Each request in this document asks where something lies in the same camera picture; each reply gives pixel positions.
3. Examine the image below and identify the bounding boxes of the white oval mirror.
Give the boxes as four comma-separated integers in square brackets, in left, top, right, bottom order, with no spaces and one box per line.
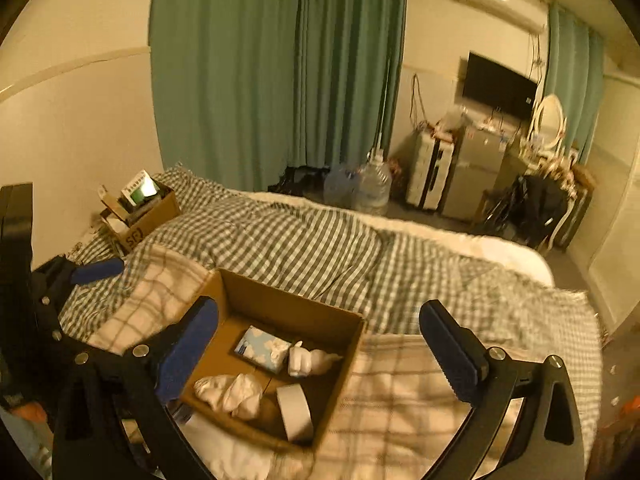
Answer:
[527,93,569,154]

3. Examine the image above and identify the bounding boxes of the clear plastic bag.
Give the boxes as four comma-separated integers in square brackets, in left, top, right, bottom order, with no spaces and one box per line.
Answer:
[323,163,359,206]

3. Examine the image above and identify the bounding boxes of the green checkered blanket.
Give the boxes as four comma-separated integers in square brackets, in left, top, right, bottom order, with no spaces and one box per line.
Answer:
[59,166,604,441]

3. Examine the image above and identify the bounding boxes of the chair with black clothes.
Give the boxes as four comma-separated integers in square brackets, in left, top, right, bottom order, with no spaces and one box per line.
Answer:
[474,174,569,249]

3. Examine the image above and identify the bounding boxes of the blue white tissue pack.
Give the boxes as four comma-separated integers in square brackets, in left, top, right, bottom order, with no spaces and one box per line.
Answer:
[234,325,292,375]

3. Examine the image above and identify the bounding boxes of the beige plaid blanket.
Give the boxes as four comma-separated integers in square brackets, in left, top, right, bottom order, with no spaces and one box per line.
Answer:
[87,246,556,480]

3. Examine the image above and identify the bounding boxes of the narrow green curtain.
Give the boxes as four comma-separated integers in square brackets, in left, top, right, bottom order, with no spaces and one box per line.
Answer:
[543,2,606,155]

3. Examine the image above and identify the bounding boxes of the black television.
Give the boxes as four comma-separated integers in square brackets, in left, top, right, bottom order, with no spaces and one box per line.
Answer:
[462,51,540,122]

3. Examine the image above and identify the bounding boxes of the silver mini fridge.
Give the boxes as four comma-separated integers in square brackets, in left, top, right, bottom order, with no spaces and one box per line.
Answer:
[439,124,509,222]

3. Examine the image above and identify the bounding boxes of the green white carton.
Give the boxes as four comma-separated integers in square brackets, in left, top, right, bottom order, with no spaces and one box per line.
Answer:
[120,169,161,207]

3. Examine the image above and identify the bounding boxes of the wide green curtain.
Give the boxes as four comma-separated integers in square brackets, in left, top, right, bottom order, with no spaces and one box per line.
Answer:
[148,0,409,194]

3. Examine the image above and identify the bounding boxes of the white suitcase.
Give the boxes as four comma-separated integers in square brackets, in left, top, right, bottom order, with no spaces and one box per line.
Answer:
[405,129,454,211]

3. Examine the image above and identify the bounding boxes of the white dressing table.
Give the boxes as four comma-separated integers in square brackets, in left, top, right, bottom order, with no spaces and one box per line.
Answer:
[517,149,597,252]

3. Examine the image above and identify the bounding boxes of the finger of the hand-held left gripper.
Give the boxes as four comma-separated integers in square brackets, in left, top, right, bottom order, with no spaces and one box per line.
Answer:
[31,257,125,347]

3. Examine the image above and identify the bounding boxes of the white air conditioner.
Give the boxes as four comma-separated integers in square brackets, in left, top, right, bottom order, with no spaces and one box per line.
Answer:
[456,0,549,34]

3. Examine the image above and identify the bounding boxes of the white tape roll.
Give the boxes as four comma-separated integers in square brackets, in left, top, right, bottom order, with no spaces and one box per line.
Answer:
[276,383,315,444]

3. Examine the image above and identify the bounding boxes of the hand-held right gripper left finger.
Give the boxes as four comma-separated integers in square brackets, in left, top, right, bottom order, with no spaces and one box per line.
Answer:
[52,296,221,480]

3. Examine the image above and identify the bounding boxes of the large clear water bottle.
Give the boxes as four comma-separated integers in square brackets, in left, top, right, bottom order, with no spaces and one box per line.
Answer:
[350,132,392,216]

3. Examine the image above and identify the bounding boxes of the black bag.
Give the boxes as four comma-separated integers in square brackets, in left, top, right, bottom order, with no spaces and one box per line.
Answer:
[269,164,332,196]

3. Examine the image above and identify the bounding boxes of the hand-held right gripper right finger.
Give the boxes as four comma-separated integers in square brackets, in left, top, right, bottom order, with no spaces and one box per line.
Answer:
[419,299,584,480]

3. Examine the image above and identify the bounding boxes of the large cardboard box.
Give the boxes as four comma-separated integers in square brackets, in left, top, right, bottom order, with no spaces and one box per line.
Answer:
[179,268,367,454]

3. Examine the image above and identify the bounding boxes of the white crumpled socks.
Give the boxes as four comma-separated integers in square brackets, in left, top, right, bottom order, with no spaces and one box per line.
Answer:
[193,373,265,421]

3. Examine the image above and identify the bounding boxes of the small printed cardboard box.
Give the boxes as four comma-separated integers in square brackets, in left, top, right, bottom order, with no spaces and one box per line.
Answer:
[98,184,182,257]

